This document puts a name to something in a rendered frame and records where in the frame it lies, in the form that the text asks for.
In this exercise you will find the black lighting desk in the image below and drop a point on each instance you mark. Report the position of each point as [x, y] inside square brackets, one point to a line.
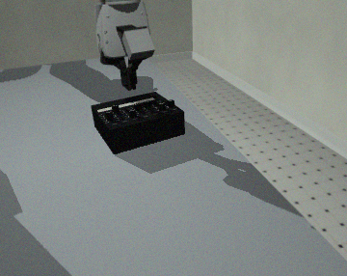
[153, 119]

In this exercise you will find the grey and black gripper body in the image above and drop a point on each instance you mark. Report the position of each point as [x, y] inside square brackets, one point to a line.
[109, 15]

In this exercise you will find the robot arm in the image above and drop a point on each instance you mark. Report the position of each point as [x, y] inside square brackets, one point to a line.
[137, 42]

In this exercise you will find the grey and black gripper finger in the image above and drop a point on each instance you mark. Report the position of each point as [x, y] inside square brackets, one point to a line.
[132, 67]
[121, 65]

